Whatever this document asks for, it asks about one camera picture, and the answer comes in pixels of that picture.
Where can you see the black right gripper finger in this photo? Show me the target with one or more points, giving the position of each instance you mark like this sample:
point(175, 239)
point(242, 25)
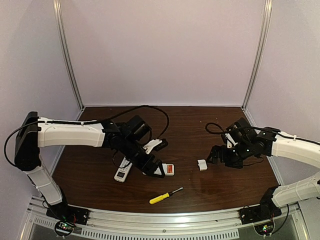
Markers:
point(213, 158)
point(217, 149)

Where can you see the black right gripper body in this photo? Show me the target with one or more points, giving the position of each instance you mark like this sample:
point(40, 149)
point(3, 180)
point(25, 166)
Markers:
point(221, 155)

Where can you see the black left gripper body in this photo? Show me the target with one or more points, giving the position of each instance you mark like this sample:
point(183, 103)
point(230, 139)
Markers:
point(149, 163)

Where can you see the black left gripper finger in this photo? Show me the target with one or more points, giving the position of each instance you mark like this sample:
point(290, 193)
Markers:
point(160, 170)
point(156, 174)

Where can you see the large white remote control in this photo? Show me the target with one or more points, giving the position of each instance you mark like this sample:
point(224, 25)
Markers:
point(152, 169)

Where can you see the white battery cover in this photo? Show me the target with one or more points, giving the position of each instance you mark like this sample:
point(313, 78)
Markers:
point(202, 164)

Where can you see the yellow handled screwdriver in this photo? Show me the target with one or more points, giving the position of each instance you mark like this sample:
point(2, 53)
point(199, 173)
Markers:
point(164, 196)

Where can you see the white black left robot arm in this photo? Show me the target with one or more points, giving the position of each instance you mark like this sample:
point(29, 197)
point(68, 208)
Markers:
point(40, 132)

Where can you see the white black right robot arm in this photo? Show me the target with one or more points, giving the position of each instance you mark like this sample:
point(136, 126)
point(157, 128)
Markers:
point(241, 141)

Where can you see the small white remote control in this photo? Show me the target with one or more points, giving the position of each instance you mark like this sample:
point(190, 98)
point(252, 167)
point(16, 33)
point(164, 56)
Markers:
point(123, 171)

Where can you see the red orange battery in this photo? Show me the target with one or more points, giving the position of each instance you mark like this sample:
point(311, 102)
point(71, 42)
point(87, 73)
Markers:
point(170, 169)

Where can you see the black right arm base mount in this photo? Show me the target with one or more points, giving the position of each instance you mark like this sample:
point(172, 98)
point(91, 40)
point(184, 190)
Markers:
point(264, 211)

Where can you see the aluminium front rail frame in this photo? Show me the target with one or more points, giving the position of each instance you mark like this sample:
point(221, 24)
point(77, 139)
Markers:
point(115, 225)

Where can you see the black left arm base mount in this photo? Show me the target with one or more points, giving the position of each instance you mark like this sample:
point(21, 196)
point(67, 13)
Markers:
point(67, 213)

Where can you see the right aluminium corner post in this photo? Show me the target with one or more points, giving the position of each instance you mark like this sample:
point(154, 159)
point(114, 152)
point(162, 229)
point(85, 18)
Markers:
point(263, 35)

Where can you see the aluminium corner post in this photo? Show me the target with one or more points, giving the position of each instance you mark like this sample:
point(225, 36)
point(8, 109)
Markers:
point(263, 35)
point(66, 53)

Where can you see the left aluminium corner post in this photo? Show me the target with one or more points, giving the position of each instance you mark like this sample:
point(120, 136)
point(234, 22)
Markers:
point(66, 53)

